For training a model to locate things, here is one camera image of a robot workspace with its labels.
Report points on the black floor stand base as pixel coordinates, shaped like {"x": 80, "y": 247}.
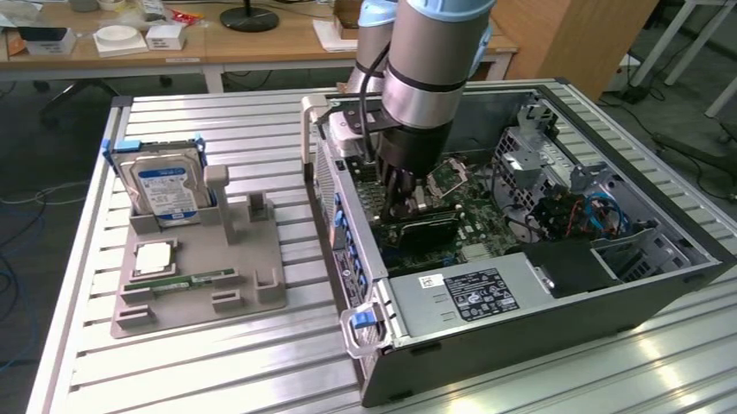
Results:
{"x": 700, "y": 144}

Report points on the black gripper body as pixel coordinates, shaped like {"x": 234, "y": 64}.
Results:
{"x": 414, "y": 151}

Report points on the gray cup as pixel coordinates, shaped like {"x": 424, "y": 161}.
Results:
{"x": 84, "y": 5}

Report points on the white labelled box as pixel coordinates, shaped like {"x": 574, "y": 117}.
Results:
{"x": 166, "y": 38}

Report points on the green motherboard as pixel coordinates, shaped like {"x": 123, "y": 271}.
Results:
{"x": 478, "y": 207}

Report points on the black open PC case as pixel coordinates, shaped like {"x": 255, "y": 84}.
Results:
{"x": 518, "y": 353}

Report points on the blue case latch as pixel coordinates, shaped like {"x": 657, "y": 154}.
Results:
{"x": 362, "y": 321}

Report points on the wooden desk white frame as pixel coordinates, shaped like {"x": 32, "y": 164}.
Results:
{"x": 270, "y": 43}
{"x": 86, "y": 62}

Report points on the white round printed holder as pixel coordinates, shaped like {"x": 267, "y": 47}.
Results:
{"x": 119, "y": 41}

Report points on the brown cardboard box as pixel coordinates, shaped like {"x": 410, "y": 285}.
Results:
{"x": 346, "y": 13}

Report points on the hard disk with blue carrier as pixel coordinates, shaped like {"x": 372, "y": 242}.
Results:
{"x": 165, "y": 190}

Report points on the black chair base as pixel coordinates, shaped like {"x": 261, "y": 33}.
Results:
{"x": 75, "y": 92}

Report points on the black RAM slots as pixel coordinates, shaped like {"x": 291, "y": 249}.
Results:
{"x": 364, "y": 170}

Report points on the green RAM stick black label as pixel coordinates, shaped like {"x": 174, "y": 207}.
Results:
{"x": 446, "y": 211}

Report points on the gray wrist camera mount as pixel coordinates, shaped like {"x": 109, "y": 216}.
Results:
{"x": 349, "y": 129}

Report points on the gray printed parts rack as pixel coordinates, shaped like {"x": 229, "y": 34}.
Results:
{"x": 247, "y": 259}

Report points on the silver CPU chip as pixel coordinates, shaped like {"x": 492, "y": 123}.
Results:
{"x": 153, "y": 259}

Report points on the metal drive cage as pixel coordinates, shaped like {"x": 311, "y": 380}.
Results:
{"x": 533, "y": 142}

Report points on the metal disk bay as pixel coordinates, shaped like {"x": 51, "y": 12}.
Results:
{"x": 639, "y": 254}

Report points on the metal socket cover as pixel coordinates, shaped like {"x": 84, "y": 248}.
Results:
{"x": 452, "y": 174}

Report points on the gray power supply unit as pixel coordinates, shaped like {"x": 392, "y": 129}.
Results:
{"x": 478, "y": 293}

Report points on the white table frame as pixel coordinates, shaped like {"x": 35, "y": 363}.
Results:
{"x": 676, "y": 39}

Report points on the white box black lid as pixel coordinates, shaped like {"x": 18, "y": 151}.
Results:
{"x": 46, "y": 41}

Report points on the white paper stack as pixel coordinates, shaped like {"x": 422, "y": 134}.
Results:
{"x": 331, "y": 39}

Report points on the white box red button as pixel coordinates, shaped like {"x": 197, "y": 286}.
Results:
{"x": 625, "y": 73}

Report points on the red packet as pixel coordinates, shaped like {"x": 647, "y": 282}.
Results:
{"x": 189, "y": 19}

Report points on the wooden cabinet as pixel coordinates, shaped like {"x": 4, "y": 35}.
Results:
{"x": 588, "y": 52}

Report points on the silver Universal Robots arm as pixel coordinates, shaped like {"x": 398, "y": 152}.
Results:
{"x": 426, "y": 64}

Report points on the graphics card with black fan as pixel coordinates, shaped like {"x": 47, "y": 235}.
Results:
{"x": 429, "y": 235}

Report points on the black round lamp base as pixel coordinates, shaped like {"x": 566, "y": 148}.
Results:
{"x": 250, "y": 20}

